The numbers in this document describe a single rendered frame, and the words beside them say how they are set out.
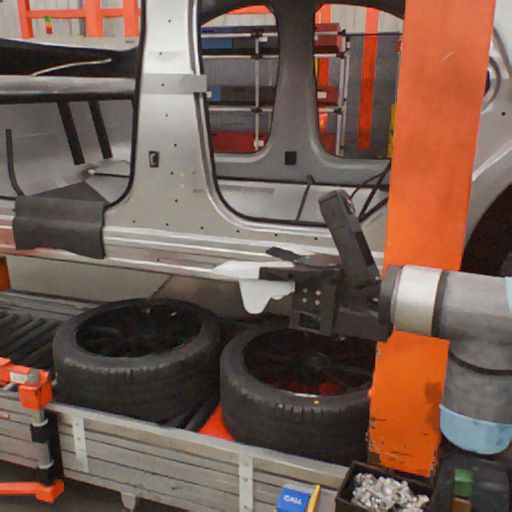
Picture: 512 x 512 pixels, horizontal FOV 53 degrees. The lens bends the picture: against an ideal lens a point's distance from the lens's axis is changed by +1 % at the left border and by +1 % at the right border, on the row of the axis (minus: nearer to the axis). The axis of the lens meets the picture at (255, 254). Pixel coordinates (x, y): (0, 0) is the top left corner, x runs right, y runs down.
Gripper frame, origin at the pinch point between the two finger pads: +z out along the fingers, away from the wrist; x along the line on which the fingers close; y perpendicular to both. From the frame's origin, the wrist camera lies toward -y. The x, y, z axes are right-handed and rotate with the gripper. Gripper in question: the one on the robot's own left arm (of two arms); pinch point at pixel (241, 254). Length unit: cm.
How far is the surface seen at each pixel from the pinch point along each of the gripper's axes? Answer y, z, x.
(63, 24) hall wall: -250, 835, 792
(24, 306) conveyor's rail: 75, 194, 131
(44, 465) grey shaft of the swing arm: 97, 101, 59
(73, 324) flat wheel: 61, 123, 95
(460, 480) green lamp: 52, -29, 50
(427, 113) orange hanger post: -23, -13, 53
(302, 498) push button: 69, 5, 51
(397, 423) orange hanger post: 50, -13, 63
